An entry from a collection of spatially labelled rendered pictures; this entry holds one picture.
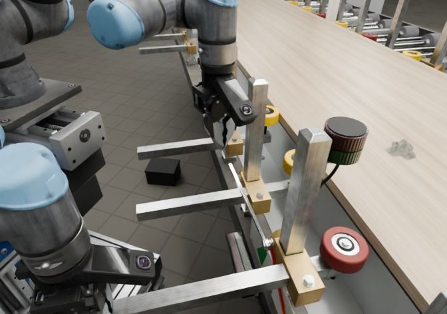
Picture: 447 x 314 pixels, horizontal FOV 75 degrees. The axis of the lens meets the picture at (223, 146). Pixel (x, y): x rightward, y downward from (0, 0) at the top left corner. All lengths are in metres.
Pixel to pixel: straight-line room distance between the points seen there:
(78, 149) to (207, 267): 1.02
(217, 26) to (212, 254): 1.28
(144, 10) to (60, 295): 0.43
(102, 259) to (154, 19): 0.38
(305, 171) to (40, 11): 0.69
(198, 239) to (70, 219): 1.35
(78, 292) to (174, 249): 1.21
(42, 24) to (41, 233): 0.59
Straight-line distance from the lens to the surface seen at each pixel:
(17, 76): 0.82
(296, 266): 0.59
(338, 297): 0.88
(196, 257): 1.63
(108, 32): 0.50
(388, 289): 0.76
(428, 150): 0.94
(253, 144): 0.71
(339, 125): 0.45
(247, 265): 0.78
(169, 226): 1.77
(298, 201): 0.49
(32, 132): 0.82
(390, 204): 0.72
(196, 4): 0.57
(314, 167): 0.45
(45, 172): 0.34
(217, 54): 0.58
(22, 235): 0.38
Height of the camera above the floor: 1.36
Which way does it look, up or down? 36 degrees down
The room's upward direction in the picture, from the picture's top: straight up
